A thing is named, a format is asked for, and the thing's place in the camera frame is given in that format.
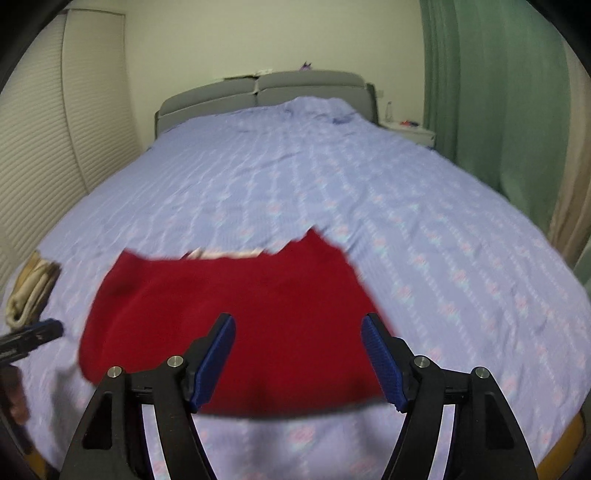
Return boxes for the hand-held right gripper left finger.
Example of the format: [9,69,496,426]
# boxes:
[60,313,237,480]

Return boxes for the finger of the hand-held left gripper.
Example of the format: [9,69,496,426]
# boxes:
[0,319,64,366]

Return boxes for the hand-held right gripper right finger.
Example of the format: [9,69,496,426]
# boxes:
[361,313,539,480]

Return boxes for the red cartoon print sweater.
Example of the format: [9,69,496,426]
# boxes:
[78,228,393,420]

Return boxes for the folded tan checked clothes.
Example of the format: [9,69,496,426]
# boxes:
[6,251,62,329]

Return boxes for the person's left hand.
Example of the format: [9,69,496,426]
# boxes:
[0,364,31,426]

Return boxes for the white louvered wardrobe doors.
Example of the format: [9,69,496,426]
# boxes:
[0,11,144,278]

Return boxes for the bed with purple sheet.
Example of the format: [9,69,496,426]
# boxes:
[11,97,583,480]

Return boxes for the white nightstand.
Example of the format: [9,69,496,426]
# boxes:
[379,121,437,148]

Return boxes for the beige curtain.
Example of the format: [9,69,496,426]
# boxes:
[549,41,591,280]

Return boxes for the green curtain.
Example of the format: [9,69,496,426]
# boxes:
[418,0,573,232]

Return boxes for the grey padded headboard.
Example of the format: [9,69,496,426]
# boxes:
[154,70,380,139]

